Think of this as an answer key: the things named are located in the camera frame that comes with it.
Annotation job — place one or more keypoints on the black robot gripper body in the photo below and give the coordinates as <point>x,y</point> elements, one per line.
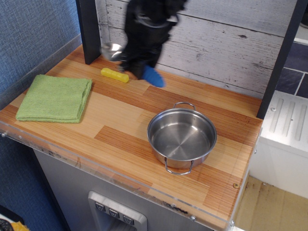
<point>147,27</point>

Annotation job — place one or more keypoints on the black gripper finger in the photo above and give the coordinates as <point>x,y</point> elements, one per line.
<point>137,69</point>

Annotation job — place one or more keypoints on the blue handled metal spoon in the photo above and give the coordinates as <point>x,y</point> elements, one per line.
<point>112,52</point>

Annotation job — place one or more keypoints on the yellow toy fry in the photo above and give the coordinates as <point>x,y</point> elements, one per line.
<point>115,75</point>

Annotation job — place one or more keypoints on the stainless steel pot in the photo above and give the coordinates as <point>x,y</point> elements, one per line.
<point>181,138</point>

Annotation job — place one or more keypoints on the green folded cloth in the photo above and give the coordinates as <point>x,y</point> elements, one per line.
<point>55,99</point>

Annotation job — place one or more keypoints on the clear acrylic edge guard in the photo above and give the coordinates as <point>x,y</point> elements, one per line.
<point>82,164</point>

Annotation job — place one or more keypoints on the grey dispenser button panel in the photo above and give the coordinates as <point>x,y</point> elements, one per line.
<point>110,215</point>

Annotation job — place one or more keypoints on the white toy sink unit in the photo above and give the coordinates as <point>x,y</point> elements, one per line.
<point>281,153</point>

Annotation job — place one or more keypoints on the yellow object bottom left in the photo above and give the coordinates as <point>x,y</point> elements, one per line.
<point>18,226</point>

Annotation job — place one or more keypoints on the dark left upright post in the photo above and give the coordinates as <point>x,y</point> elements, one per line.
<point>89,29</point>

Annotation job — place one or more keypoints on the dark upright post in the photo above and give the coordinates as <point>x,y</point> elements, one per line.
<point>282,56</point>
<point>89,29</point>

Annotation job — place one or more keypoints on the dark right upright post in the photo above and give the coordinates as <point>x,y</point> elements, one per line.
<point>282,56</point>

